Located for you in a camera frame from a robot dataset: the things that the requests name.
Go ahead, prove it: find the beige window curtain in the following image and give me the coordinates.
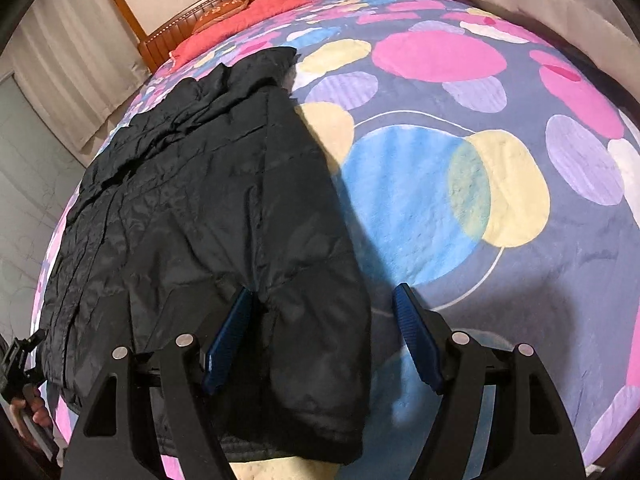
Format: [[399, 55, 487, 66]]
[[1, 0, 150, 164]]

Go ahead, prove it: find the colourful polka dot blanket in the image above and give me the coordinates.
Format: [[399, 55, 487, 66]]
[[29, 0, 640, 480]]

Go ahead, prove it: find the frosted glass wardrobe door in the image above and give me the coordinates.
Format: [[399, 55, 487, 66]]
[[0, 74, 84, 341]]

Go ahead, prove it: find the person left hand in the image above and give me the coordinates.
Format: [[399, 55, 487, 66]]
[[10, 385, 52, 451]]

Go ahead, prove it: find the orange patterned cushion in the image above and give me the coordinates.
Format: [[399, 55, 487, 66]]
[[192, 0, 250, 35]]

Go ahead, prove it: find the black puffer jacket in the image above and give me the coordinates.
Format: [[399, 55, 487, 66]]
[[38, 47, 371, 464]]

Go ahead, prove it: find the red pillow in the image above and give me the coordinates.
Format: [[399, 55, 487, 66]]
[[169, 0, 311, 72]]

